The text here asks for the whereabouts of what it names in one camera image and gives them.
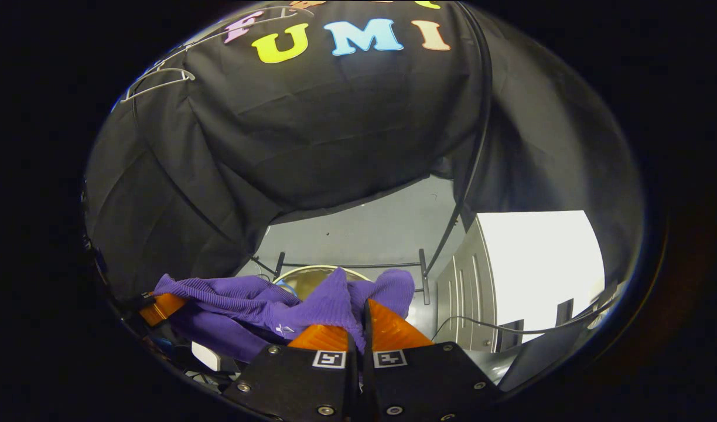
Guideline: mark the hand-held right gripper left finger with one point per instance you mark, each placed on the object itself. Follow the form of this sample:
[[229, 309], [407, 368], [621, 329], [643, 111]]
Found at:
[[300, 381]]

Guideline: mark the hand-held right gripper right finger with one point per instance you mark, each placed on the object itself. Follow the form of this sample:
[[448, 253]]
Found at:
[[417, 381]]

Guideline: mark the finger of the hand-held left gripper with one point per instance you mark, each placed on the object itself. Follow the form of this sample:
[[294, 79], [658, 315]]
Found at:
[[162, 308]]

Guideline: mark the purple knit jacket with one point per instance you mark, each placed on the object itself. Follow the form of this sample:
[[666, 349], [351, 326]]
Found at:
[[329, 302]]

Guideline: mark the beige round laundry hamper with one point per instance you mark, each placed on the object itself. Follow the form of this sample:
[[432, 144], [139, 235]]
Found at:
[[303, 284]]

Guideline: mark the white plastic hanger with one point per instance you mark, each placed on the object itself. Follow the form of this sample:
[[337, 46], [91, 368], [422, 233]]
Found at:
[[180, 71]]

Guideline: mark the black metal clothes rack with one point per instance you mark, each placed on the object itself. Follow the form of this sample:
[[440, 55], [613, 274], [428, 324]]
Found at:
[[488, 105]]

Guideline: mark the white cabinet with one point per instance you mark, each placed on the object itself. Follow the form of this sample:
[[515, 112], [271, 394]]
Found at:
[[540, 264]]

